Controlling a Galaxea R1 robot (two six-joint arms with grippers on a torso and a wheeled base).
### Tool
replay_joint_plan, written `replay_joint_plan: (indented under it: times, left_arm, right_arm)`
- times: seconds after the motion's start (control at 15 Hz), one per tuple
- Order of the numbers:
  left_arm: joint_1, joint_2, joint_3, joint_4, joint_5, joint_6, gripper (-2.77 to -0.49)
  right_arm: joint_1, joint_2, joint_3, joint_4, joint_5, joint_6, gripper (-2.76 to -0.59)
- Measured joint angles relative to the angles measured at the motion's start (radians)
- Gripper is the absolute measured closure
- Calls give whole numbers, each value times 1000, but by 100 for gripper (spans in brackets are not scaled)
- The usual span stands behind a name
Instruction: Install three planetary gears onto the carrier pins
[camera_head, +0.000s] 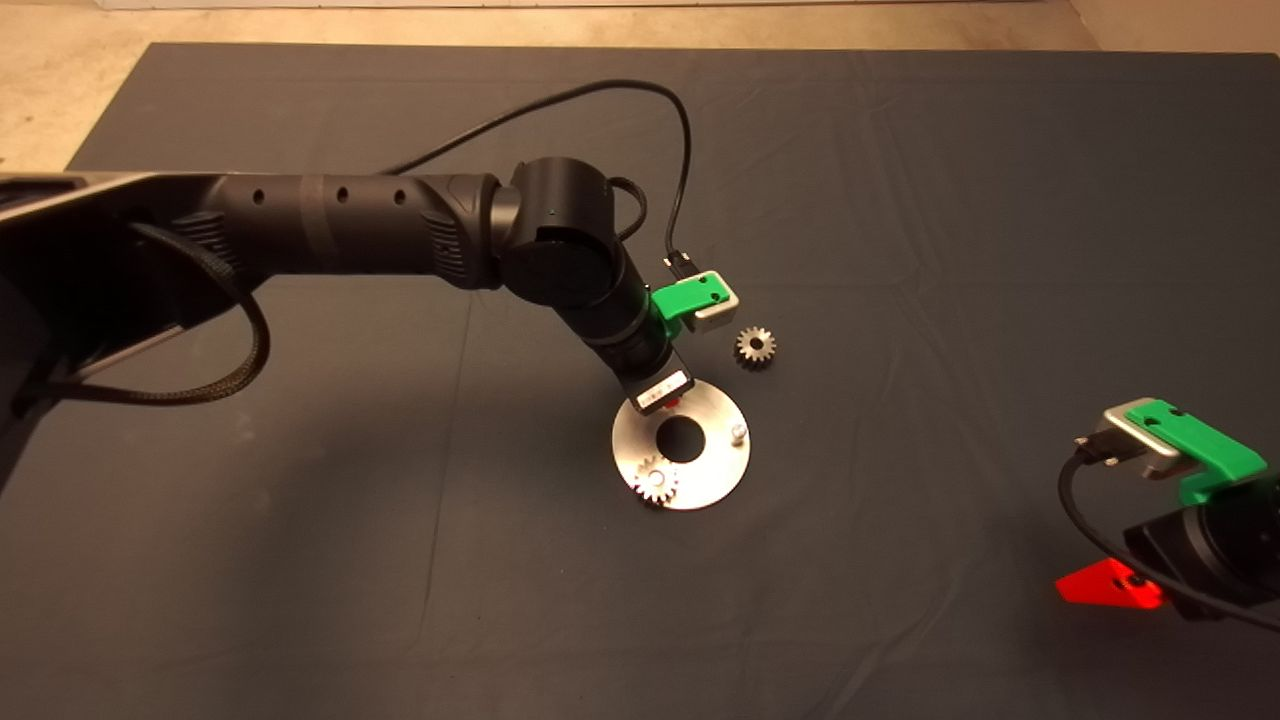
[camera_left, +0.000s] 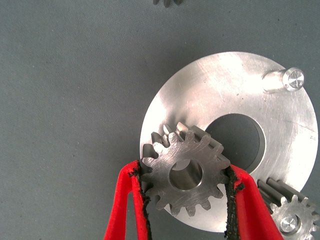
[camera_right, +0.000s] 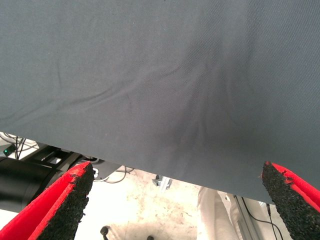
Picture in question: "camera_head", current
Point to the dark grey table cloth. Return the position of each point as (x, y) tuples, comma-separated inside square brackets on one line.
[(900, 200)]

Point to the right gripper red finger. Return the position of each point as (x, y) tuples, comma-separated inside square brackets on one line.
[(1105, 588)]

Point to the dark steel planetary gear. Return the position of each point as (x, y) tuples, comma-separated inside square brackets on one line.
[(747, 350)]

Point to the bright steel planetary gear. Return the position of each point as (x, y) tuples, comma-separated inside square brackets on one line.
[(645, 490)]

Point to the round metal carrier plate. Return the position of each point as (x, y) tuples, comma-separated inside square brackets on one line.
[(720, 470)]

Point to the left gripper silver camera box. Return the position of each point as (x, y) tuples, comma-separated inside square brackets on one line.
[(720, 318)]

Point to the gripper green camera mount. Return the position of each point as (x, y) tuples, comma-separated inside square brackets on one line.
[(685, 298), (1200, 450)]

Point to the right gripper green camera mount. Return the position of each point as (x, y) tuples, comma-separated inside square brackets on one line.
[(1200, 450)]

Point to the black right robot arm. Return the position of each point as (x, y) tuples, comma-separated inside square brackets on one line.
[(1255, 540)]

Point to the gripper silver camera box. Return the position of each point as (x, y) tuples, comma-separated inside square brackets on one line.
[(1130, 440), (720, 318)]

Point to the right gripper silver camera box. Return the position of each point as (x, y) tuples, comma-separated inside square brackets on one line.
[(1130, 440)]

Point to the left gripper green camera mount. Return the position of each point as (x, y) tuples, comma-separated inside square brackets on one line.
[(685, 298)]

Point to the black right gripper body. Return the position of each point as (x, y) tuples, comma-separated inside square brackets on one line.
[(1175, 560)]

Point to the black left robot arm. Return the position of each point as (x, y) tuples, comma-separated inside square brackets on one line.
[(350, 220)]

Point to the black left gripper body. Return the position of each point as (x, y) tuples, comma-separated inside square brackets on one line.
[(660, 380)]

